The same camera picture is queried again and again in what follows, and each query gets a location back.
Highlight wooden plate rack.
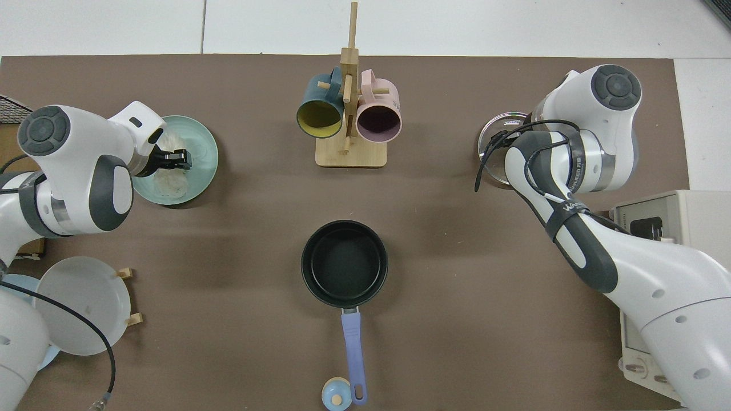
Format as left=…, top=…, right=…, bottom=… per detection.
left=114, top=267, right=143, bottom=327

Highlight black pot purple handle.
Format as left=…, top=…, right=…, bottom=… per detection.
left=301, top=220, right=389, bottom=406

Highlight mint green plate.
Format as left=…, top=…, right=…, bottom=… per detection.
left=131, top=115, right=219, bottom=206

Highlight small blue round thing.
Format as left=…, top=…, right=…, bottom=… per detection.
left=322, top=377, right=353, bottom=410

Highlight pale toaster oven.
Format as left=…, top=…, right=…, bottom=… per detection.
left=608, top=190, right=731, bottom=404

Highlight wire basket wooden floor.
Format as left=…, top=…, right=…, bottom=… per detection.
left=0, top=94, right=47, bottom=261

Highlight pink cup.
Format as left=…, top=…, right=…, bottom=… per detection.
left=356, top=69, right=403, bottom=143

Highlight dark teal cup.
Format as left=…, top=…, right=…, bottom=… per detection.
left=296, top=67, right=345, bottom=139

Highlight white vermicelli bundle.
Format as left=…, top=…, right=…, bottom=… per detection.
left=150, top=128, right=192, bottom=200

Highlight light blue plate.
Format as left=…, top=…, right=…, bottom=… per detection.
left=0, top=274, right=62, bottom=372

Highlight grey plate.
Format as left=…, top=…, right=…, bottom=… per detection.
left=33, top=256, right=132, bottom=356

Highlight wooden cup stand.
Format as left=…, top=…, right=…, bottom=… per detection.
left=315, top=2, right=388, bottom=168

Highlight brown table cloth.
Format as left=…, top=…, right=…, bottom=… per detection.
left=0, top=54, right=690, bottom=411

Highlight dark grey panel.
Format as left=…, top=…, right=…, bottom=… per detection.
left=701, top=0, right=731, bottom=30

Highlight glass lid blue knob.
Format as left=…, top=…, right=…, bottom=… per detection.
left=477, top=112, right=535, bottom=187

